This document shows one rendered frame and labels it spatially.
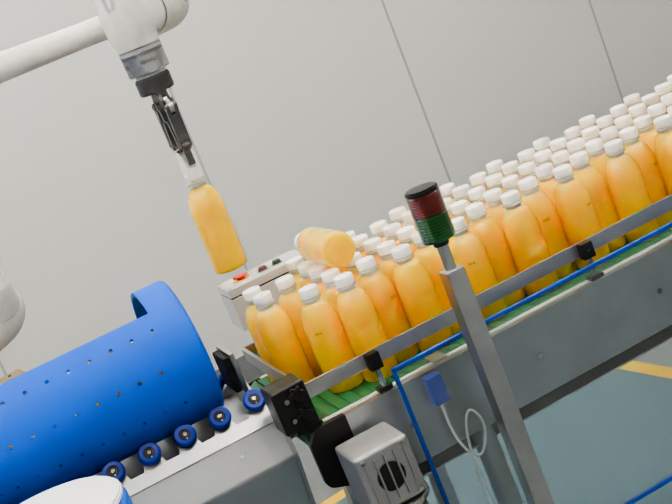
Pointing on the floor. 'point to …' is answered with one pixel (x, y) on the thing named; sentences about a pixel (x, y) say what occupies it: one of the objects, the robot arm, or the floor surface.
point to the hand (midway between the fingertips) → (189, 165)
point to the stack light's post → (495, 385)
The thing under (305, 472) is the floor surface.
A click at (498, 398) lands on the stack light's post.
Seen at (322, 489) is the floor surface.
